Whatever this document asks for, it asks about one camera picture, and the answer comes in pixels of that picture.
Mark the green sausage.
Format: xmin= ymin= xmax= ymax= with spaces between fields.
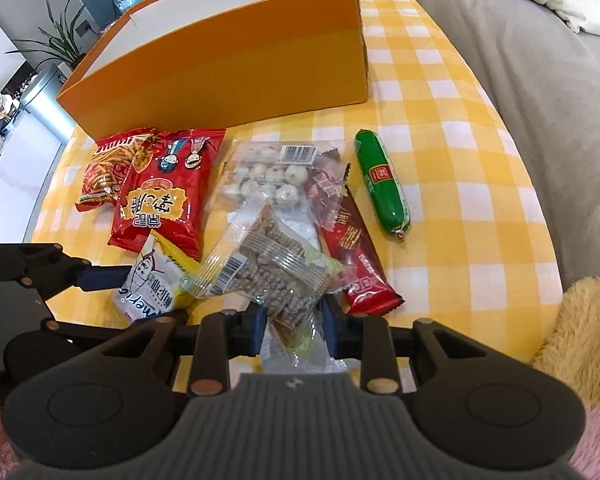
xmin=354 ymin=129 xmax=411 ymax=242

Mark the white yellow snack packet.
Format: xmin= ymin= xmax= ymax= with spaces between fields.
xmin=114 ymin=230 xmax=200 ymax=323

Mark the yellow checkered tablecloth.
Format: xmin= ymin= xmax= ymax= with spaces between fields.
xmin=33 ymin=0 xmax=562 ymax=362

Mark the clear bag of white balls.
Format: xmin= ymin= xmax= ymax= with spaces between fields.
xmin=208 ymin=140 xmax=349 ymax=240

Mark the silver trash can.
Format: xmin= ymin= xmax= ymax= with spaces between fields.
xmin=20 ymin=64 xmax=76 ymax=144

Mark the red cartoon snack bag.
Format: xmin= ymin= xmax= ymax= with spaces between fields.
xmin=109 ymin=129 xmax=225 ymax=259

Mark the Mimi stick snack bag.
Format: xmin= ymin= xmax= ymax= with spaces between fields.
xmin=76 ymin=128 xmax=155 ymax=212

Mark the dark red chocolate wafer bar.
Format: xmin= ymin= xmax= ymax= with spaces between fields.
xmin=304 ymin=148 xmax=403 ymax=315

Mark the orange cardboard box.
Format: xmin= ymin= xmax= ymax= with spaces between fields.
xmin=57 ymin=0 xmax=370 ymax=140

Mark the green potted plant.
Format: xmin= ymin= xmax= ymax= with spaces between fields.
xmin=6 ymin=0 xmax=86 ymax=72

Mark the grey sofa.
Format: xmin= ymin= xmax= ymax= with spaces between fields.
xmin=417 ymin=0 xmax=600 ymax=286

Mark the yellow plush toy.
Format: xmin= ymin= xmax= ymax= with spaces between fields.
xmin=531 ymin=278 xmax=600 ymax=408

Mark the clear bag of brown nuts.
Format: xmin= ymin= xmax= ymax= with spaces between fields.
xmin=181 ymin=195 xmax=355 ymax=374

